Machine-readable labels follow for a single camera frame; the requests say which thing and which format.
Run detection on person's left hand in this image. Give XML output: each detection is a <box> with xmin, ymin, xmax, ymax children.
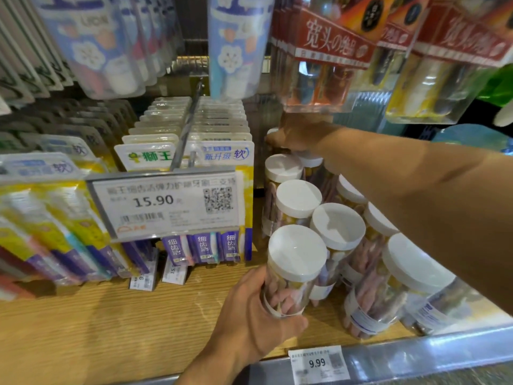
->
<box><xmin>208</xmin><ymin>264</ymin><xmax>309</xmax><ymax>368</ymax></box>

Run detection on white shelf-edge price label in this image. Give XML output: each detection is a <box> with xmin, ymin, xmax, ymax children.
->
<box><xmin>288</xmin><ymin>345</ymin><xmax>351</xmax><ymax>385</ymax></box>

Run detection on person's right hand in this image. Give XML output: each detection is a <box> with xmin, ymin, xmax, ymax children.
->
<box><xmin>265</xmin><ymin>112</ymin><xmax>342</xmax><ymax>154</ymax></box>

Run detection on large white price sign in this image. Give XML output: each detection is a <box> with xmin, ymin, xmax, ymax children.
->
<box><xmin>86</xmin><ymin>169</ymin><xmax>246</xmax><ymax>242</ymax></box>

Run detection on person's right forearm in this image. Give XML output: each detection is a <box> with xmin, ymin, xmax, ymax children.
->
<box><xmin>317</xmin><ymin>125</ymin><xmax>513</xmax><ymax>317</ymax></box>

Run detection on metal display hook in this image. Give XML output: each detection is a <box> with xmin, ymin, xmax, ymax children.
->
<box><xmin>170</xmin><ymin>81</ymin><xmax>206</xmax><ymax>173</ymax></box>

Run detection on row of white-green hanging packs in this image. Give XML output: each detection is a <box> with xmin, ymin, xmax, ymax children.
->
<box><xmin>0</xmin><ymin>0</ymin><xmax>75</xmax><ymax>109</ymax></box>

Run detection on small white price label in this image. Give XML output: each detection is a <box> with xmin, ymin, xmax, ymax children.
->
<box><xmin>129</xmin><ymin>272</ymin><xmax>158</xmax><ymax>292</ymax></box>
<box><xmin>161</xmin><ymin>257</ymin><xmax>189</xmax><ymax>286</ymax></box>

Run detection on blue packet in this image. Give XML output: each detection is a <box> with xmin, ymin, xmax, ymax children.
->
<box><xmin>430</xmin><ymin>123</ymin><xmax>513</xmax><ymax>157</ymax></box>

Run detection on row of yellow toothbrush packs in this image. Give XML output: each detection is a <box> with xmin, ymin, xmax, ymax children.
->
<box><xmin>114</xmin><ymin>96</ymin><xmax>255</xmax><ymax>264</ymax></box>

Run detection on green packet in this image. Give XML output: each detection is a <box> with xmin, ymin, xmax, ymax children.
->
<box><xmin>476</xmin><ymin>63</ymin><xmax>513</xmax><ymax>113</ymax></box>

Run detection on row of blue flower packs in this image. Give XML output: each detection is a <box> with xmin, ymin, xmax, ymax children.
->
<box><xmin>29</xmin><ymin>0</ymin><xmax>186</xmax><ymax>101</ymax></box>

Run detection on person's left forearm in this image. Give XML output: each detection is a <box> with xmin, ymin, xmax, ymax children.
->
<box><xmin>176</xmin><ymin>341</ymin><xmax>250</xmax><ymax>385</ymax></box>

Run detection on row of colourful toothbrush packs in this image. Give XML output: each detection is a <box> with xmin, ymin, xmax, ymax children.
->
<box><xmin>0</xmin><ymin>98</ymin><xmax>161</xmax><ymax>302</ymax></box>

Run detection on metal shelf edge rail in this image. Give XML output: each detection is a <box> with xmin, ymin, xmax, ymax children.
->
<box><xmin>132</xmin><ymin>325</ymin><xmax>513</xmax><ymax>385</ymax></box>

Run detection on blue flower toothbrush pack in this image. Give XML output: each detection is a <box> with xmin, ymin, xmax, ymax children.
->
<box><xmin>207</xmin><ymin>0</ymin><xmax>275</xmax><ymax>101</ymax></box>

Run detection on red-label hanging toothbrush pack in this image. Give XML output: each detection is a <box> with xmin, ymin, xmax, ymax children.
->
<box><xmin>269</xmin><ymin>0</ymin><xmax>385</xmax><ymax>114</ymax></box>
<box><xmin>386</xmin><ymin>0</ymin><xmax>513</xmax><ymax>125</ymax></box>
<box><xmin>361</xmin><ymin>0</ymin><xmax>431</xmax><ymax>94</ymax></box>

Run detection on clear plastic jar white lid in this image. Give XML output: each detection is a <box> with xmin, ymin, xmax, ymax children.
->
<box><xmin>260</xmin><ymin>224</ymin><xmax>328</xmax><ymax>319</ymax></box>

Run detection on cluster of white-lidded jars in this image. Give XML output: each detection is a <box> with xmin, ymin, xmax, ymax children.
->
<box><xmin>261</xmin><ymin>127</ymin><xmax>483</xmax><ymax>340</ymax></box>

